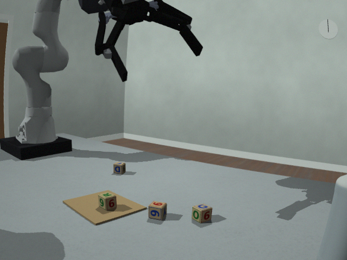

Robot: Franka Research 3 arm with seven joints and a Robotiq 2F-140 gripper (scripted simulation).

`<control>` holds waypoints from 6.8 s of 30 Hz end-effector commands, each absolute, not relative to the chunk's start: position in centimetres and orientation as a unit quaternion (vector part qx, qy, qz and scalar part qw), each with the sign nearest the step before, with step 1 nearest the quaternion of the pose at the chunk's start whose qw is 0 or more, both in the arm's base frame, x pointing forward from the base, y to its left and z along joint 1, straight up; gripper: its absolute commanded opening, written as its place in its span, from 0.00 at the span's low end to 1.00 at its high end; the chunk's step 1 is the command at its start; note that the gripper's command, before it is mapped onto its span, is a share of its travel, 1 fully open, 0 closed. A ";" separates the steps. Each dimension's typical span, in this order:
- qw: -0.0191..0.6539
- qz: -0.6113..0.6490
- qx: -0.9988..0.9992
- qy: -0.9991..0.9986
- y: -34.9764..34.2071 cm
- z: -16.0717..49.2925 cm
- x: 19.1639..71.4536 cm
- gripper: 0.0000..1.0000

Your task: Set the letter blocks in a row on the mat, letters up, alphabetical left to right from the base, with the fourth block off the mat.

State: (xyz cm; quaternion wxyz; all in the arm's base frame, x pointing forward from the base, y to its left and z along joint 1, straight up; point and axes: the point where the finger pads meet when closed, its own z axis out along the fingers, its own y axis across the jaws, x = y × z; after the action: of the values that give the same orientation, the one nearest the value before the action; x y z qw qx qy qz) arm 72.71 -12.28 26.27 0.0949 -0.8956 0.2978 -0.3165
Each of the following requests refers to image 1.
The tan flat mat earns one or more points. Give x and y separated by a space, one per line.
88 207

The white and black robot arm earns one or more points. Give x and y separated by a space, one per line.
30 61

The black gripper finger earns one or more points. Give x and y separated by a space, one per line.
108 49
164 14

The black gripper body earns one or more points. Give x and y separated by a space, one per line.
134 15

